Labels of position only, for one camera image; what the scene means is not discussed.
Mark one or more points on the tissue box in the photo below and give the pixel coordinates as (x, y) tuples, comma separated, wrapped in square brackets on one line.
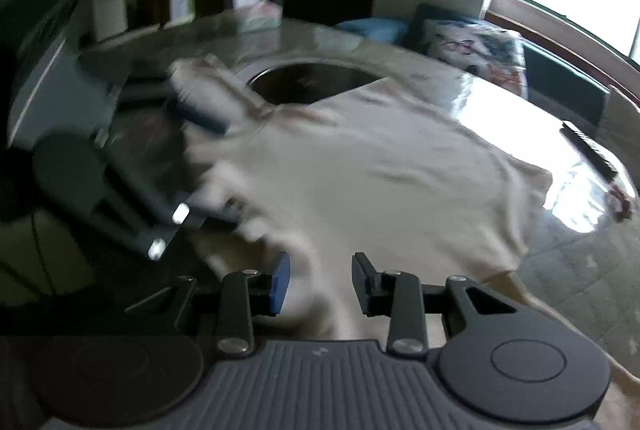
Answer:
[(257, 13)]

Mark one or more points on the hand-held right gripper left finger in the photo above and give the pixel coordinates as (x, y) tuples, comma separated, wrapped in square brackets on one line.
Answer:
[(280, 284)]

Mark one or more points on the black round cooktop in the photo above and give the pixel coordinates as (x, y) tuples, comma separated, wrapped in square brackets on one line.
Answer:
[(305, 85)]

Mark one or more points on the butterfly print pillow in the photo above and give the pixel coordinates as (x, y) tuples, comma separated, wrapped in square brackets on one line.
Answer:
[(475, 53)]

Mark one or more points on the teal sofa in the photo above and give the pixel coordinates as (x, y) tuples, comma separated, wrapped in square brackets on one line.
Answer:
[(565, 80)]

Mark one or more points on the cream cloth towel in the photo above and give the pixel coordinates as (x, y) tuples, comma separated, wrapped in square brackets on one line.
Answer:
[(350, 170)]

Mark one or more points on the grey cushion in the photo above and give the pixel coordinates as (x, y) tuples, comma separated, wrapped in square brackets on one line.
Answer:
[(622, 110)]

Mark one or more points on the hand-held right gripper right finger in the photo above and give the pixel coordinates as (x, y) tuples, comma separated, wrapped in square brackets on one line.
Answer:
[(361, 282)]

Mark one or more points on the blue pillow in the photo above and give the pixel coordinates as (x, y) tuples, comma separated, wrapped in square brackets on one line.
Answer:
[(372, 29)]

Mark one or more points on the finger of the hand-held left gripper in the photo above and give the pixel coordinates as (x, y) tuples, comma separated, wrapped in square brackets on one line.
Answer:
[(200, 118), (165, 230)]

